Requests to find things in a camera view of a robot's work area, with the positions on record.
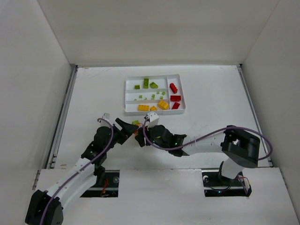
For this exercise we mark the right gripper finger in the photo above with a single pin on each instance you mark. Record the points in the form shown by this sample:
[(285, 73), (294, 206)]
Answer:
[(143, 130), (141, 140)]

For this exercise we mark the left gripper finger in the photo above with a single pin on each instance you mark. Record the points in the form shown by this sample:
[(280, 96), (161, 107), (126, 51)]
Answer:
[(126, 128), (127, 138)]

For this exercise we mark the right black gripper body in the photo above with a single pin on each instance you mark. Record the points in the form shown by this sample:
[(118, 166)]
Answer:
[(143, 134)]

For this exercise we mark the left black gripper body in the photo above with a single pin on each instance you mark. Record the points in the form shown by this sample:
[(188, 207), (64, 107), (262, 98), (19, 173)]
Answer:
[(119, 131)]

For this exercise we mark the small yellow lego brick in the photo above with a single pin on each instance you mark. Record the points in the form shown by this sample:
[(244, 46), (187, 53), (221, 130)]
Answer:
[(153, 108)]

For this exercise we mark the yellow lego brick large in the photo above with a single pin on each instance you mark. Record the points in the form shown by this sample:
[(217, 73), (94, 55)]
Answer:
[(163, 105)]

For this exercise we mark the red sloped lego brick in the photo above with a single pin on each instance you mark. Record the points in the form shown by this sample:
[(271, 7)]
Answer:
[(175, 105)]

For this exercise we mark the red lego brick large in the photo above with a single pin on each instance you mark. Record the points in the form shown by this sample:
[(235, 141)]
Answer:
[(175, 98)]

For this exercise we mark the green sloped lego brick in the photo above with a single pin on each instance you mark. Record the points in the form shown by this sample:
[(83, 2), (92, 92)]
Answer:
[(153, 85)]

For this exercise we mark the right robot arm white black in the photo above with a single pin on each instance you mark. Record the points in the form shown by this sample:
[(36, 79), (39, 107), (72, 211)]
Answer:
[(240, 146)]

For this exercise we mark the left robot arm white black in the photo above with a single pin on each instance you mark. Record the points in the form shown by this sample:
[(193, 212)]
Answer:
[(48, 207)]

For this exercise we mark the white divided sorting tray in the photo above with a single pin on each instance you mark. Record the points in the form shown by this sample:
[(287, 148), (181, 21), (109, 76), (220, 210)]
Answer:
[(161, 92)]

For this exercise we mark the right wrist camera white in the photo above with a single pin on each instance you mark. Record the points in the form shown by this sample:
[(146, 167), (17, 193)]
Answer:
[(152, 117)]

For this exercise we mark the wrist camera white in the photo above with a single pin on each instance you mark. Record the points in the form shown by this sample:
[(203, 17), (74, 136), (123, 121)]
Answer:
[(106, 116), (152, 117)]

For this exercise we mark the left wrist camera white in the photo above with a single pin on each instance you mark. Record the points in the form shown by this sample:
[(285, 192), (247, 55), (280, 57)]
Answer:
[(106, 116)]

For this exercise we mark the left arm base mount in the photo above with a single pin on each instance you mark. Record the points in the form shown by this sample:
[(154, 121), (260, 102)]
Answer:
[(106, 186)]

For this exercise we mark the left aluminium rail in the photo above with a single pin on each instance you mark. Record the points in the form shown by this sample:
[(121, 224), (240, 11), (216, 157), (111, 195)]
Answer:
[(53, 151)]

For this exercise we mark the aluminium rail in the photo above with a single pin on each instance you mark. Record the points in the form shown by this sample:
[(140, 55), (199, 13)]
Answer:
[(239, 68), (53, 151)]

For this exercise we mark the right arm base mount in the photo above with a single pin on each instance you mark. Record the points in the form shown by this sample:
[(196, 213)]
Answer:
[(216, 185)]

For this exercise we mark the right aluminium rail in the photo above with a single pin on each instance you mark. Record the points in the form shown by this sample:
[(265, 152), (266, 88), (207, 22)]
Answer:
[(239, 68)]

